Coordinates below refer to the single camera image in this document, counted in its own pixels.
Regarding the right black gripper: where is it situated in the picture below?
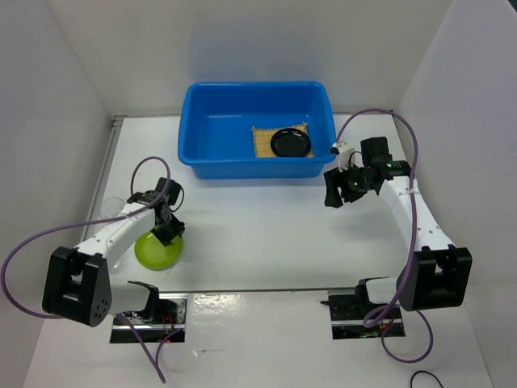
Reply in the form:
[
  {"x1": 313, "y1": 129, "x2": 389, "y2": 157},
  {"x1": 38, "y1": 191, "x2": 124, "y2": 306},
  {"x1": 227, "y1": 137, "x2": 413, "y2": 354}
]
[{"x1": 324, "y1": 159, "x2": 374, "y2": 208}]

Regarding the green plastic plate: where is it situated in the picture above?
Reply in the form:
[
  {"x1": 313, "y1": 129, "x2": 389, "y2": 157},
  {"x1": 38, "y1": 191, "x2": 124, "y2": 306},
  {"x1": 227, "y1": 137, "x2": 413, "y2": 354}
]
[{"x1": 134, "y1": 232, "x2": 183, "y2": 271}]

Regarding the black plate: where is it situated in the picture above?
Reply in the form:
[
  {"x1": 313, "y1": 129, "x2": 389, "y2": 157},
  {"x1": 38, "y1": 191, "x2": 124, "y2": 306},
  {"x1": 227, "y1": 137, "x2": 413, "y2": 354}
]
[{"x1": 270, "y1": 128, "x2": 311, "y2": 158}]

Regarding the woven bamboo mat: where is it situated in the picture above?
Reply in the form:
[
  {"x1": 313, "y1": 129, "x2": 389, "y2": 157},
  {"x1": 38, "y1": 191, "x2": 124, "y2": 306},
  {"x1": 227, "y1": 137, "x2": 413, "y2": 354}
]
[{"x1": 251, "y1": 122, "x2": 314, "y2": 158}]

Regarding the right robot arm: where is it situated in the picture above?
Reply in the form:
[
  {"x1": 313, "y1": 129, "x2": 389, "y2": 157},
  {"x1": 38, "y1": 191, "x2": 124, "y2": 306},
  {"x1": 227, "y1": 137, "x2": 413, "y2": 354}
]
[{"x1": 324, "y1": 137, "x2": 473, "y2": 318}]

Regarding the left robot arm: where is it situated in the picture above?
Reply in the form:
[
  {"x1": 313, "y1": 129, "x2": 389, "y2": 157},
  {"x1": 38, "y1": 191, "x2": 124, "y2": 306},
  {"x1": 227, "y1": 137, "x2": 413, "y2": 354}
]
[{"x1": 42, "y1": 178, "x2": 185, "y2": 327}]

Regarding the blue plastic bin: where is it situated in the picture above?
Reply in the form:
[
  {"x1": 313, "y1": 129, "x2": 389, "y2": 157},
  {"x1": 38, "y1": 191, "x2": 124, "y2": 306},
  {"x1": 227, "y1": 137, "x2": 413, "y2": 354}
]
[{"x1": 178, "y1": 81, "x2": 336, "y2": 179}]

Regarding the clear glass cup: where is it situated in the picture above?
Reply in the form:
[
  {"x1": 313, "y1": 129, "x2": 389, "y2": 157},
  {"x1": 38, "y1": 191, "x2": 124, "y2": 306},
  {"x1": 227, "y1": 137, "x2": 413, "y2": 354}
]
[
  {"x1": 111, "y1": 259, "x2": 122, "y2": 270},
  {"x1": 99, "y1": 197, "x2": 126, "y2": 220}
]

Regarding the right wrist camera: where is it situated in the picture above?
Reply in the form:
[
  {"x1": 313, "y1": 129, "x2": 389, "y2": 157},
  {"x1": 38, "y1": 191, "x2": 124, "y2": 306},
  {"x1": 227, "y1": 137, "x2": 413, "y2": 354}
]
[{"x1": 330, "y1": 141, "x2": 360, "y2": 171}]

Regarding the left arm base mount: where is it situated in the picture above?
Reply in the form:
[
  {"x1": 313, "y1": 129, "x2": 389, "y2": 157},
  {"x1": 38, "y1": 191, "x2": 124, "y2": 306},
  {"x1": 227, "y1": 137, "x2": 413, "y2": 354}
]
[{"x1": 110, "y1": 293, "x2": 188, "y2": 344}]

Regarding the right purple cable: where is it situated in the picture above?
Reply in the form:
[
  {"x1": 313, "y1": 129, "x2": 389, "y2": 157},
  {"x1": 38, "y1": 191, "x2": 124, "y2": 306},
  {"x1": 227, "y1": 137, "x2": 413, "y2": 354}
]
[{"x1": 335, "y1": 108, "x2": 434, "y2": 361}]

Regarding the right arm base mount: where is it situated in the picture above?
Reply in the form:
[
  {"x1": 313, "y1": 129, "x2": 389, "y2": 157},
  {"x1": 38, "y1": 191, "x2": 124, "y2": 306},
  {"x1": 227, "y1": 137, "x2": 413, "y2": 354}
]
[{"x1": 320, "y1": 288, "x2": 406, "y2": 340}]

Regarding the black cable loop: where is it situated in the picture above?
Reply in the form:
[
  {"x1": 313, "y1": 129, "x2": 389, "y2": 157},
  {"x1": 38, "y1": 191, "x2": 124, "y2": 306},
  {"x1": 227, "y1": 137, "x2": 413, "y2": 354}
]
[{"x1": 410, "y1": 369, "x2": 446, "y2": 388}]

